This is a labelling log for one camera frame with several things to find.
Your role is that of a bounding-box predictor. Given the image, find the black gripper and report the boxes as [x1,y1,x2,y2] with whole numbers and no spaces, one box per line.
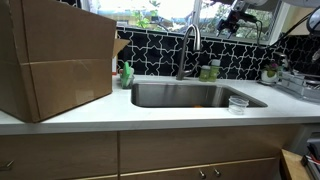
[216,9,250,39]

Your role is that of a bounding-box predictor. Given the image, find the tall green bottle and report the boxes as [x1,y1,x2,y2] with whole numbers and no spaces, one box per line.
[208,59,222,83]

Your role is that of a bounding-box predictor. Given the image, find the short green bottle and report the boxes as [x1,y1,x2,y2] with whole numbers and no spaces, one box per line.
[198,65,212,83]

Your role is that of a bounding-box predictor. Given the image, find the brushed steel gooseneck faucet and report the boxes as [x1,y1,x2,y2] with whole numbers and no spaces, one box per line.
[175,23,202,81]

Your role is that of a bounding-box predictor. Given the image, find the potted plant in white pot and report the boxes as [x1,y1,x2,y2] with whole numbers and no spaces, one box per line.
[260,61,284,85]

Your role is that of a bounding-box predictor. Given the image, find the clear plastic cup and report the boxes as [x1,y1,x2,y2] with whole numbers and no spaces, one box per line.
[228,95,250,116]

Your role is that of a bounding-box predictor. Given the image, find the stainless steel sink basin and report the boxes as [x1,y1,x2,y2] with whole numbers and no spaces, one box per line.
[130,81,269,109]

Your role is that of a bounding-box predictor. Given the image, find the grey dish rack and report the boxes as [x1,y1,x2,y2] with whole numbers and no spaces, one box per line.
[275,71,320,103]

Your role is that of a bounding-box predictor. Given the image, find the white scrubber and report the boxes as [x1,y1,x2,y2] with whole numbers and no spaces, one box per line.
[127,66,136,80]

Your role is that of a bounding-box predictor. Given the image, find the green dish sponge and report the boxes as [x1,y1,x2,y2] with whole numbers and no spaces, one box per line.
[119,60,132,88]

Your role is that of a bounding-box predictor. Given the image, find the clear sponge holder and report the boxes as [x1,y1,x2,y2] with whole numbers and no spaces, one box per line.
[121,75,136,90]

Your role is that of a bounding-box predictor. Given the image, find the white board with red edge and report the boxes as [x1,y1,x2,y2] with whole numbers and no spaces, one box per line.
[111,54,118,76]

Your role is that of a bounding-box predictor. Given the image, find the wide wooden drawer panel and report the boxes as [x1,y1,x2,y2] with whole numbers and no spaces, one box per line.
[119,125,296,174]

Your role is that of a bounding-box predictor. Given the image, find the wooden cabinet door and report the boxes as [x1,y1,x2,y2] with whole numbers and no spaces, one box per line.
[209,157,280,180]
[119,165,210,180]

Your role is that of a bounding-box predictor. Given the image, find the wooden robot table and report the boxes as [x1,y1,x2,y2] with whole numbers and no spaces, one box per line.
[279,148,313,180]

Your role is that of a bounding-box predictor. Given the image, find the black equipment stack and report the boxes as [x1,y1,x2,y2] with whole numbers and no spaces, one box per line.
[300,133,320,180]

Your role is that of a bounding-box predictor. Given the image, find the large brown cardboard box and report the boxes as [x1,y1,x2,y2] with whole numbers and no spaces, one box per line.
[0,0,131,123]

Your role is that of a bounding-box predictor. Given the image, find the narrow wooden drawer front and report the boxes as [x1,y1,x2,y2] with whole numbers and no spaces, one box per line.
[0,131,119,180]

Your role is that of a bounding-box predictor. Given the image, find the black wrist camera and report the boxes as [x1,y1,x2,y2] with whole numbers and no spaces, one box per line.
[244,12,259,25]

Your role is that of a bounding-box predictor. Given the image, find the white window frame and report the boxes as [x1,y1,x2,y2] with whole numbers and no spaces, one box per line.
[79,0,291,47]

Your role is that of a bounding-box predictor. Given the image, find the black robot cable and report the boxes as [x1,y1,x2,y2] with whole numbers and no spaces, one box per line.
[254,13,316,49]

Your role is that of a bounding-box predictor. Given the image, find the brass drawer handle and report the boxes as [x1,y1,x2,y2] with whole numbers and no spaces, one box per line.
[0,159,16,172]

